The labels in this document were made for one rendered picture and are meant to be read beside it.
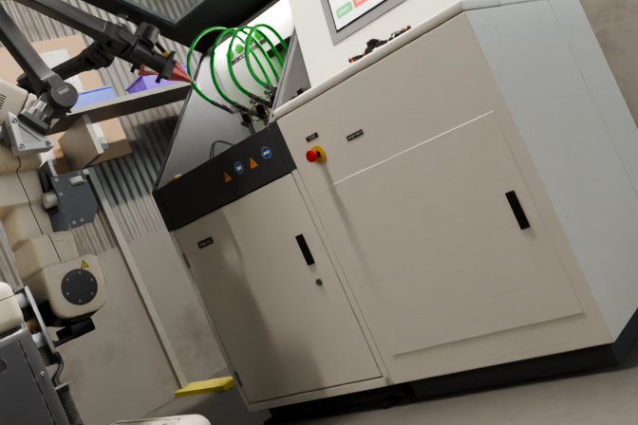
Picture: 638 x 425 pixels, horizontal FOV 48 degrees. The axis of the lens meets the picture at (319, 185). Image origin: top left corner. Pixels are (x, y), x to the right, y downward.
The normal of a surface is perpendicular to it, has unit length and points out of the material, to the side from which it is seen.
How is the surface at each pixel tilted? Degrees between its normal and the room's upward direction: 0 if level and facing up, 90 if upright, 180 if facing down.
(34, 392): 90
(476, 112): 90
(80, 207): 90
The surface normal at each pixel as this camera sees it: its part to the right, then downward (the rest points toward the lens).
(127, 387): 0.59, -0.28
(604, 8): -0.70, 0.29
